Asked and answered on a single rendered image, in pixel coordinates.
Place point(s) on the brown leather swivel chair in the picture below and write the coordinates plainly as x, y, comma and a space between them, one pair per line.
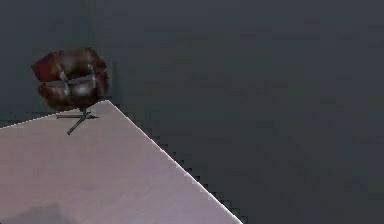
71, 86

